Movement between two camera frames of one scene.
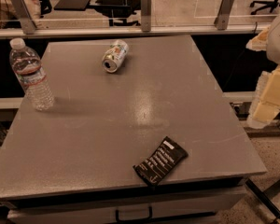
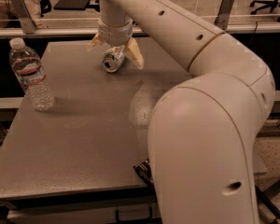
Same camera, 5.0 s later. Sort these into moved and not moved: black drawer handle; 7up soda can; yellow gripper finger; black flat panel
Moved: yellow gripper finger
Not moved: 7up soda can; black flat panel; black drawer handle
